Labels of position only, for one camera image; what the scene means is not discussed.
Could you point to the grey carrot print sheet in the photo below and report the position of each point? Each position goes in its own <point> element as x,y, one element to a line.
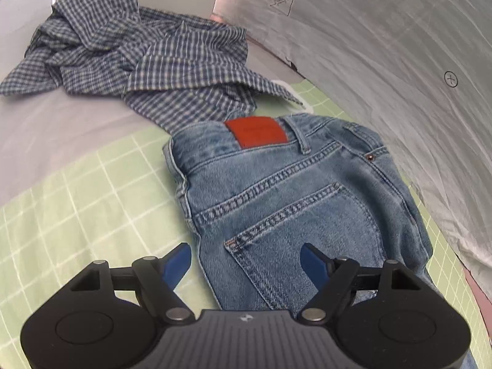
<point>418,72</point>

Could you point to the blue denim jeans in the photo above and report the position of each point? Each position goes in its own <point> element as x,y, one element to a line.
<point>254,190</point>

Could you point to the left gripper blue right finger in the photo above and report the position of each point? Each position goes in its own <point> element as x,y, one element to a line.
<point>335,281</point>

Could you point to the pink headboard panel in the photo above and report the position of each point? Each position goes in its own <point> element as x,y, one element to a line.
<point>483,302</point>

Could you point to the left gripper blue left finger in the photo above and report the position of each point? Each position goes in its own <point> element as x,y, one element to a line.
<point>156,280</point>

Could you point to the blue plaid shirt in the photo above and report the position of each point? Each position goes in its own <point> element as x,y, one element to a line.
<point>172,69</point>

